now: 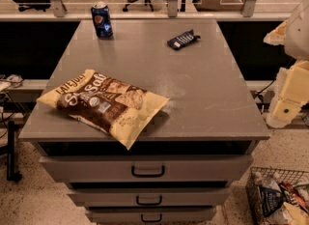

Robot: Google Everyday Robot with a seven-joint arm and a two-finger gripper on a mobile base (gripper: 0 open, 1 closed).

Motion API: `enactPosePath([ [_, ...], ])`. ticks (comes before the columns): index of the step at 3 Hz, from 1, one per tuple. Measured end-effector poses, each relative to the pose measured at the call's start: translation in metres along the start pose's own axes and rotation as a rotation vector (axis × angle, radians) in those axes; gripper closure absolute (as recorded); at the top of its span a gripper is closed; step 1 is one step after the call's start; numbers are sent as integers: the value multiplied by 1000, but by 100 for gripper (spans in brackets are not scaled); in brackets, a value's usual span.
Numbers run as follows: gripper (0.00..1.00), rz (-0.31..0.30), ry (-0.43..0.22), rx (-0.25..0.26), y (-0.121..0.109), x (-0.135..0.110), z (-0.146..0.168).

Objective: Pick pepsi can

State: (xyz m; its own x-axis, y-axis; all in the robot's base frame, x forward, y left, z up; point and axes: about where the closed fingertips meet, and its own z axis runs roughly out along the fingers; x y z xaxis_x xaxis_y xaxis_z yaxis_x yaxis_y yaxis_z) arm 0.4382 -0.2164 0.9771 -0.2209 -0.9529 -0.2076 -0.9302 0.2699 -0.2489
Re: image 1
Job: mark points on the grey drawer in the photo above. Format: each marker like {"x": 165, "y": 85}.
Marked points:
{"x": 149, "y": 197}
{"x": 150, "y": 215}
{"x": 146, "y": 168}

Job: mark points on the grey drawer cabinet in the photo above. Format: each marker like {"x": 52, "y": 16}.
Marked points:
{"x": 150, "y": 126}

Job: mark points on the wire basket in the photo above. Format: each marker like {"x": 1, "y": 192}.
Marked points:
{"x": 253, "y": 190}

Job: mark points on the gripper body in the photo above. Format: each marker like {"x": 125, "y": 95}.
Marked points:
{"x": 297, "y": 37}

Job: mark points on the black metal stand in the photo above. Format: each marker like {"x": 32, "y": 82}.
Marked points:
{"x": 12, "y": 174}

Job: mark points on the middle grey drawer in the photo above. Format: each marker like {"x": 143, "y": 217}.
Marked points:
{"x": 149, "y": 197}

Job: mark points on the top grey drawer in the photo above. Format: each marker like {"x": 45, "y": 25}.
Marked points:
{"x": 146, "y": 168}

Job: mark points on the snack packages in basket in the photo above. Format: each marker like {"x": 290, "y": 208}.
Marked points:
{"x": 283, "y": 201}

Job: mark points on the yellow brown chip bag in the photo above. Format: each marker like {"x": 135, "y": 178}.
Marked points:
{"x": 107, "y": 104}

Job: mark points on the bottom grey drawer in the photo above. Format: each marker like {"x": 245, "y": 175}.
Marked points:
{"x": 150, "y": 215}

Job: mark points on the blue pepsi can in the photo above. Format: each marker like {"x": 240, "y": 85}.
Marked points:
{"x": 101, "y": 19}

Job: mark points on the dark blue snack bar wrapper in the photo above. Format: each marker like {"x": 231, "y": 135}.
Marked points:
{"x": 184, "y": 39}

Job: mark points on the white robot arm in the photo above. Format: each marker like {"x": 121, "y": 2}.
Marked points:
{"x": 293, "y": 33}

